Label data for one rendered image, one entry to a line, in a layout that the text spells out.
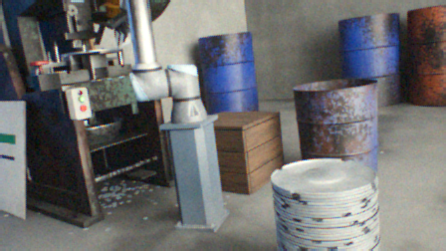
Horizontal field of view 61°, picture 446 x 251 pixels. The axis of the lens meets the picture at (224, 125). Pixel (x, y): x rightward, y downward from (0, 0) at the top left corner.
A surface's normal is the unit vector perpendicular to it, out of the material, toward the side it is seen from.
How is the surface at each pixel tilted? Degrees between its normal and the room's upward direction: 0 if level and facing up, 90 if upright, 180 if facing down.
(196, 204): 90
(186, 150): 90
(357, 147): 92
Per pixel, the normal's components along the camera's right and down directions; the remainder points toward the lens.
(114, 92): 0.78, 0.03
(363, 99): 0.37, 0.17
